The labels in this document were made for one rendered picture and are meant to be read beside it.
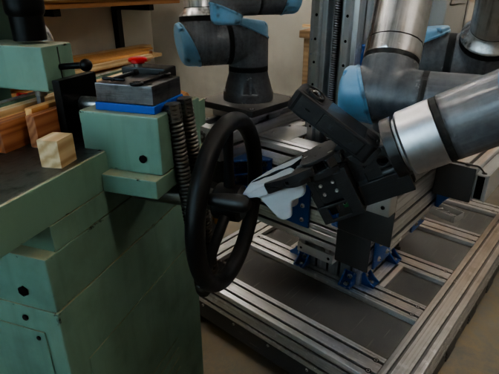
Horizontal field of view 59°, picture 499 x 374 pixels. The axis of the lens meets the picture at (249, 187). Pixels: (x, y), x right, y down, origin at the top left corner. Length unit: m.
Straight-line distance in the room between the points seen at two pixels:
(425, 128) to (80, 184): 0.46
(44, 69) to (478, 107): 0.61
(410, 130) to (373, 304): 1.03
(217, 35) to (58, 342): 0.86
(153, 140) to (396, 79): 0.34
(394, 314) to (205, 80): 3.45
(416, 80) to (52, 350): 0.63
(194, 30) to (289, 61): 2.86
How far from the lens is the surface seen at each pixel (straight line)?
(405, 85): 0.60
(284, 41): 4.06
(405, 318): 1.45
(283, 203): 0.56
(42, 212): 0.62
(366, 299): 1.48
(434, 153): 0.50
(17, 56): 0.80
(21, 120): 0.76
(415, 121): 0.50
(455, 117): 0.49
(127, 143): 0.67
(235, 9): 1.05
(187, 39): 1.23
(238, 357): 1.57
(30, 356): 0.79
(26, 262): 0.67
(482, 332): 1.85
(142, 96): 0.65
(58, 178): 0.63
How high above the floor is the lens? 1.13
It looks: 25 degrees down
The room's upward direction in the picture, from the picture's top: straight up
